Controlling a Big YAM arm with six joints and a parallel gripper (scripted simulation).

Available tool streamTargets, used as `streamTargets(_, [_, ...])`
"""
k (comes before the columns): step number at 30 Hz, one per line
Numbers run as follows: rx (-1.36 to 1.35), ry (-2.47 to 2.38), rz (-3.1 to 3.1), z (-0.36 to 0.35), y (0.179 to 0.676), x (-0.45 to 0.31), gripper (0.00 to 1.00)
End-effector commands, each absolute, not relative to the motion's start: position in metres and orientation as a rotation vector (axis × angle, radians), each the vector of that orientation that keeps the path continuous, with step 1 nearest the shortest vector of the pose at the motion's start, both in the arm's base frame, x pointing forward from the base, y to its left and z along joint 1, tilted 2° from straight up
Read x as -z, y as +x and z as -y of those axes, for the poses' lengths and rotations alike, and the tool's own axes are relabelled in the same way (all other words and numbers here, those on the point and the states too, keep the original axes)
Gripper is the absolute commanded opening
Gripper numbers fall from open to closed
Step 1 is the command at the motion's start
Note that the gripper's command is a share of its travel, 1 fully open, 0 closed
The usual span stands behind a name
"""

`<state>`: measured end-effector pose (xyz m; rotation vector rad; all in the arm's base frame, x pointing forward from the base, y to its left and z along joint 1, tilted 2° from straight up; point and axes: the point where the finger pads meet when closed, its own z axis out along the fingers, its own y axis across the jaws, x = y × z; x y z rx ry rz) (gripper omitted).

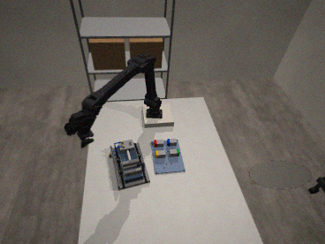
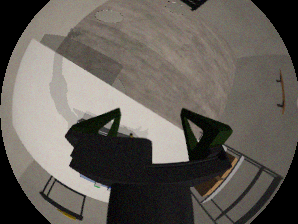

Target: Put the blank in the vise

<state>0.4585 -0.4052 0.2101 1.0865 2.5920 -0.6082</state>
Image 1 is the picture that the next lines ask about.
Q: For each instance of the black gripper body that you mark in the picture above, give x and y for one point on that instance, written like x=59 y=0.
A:
x=84 y=136

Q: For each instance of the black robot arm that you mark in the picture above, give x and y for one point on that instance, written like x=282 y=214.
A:
x=80 y=121

